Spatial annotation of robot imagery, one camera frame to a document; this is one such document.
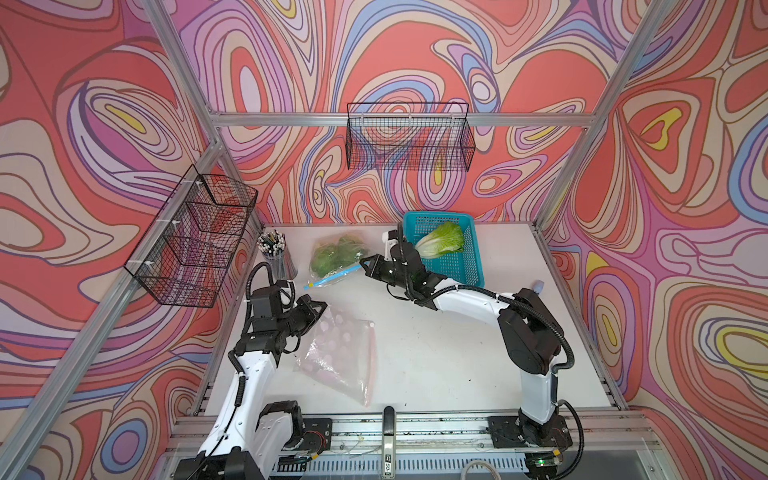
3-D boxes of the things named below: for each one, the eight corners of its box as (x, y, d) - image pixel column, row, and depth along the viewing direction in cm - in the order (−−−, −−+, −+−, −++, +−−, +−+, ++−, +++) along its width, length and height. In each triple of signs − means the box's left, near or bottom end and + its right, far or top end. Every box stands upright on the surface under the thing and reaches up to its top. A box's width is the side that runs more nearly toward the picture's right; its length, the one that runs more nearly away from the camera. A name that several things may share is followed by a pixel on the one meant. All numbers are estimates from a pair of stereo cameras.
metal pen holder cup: (271, 283, 105) (254, 250, 91) (277, 263, 111) (262, 229, 97) (294, 283, 105) (280, 250, 91) (299, 263, 111) (287, 229, 97)
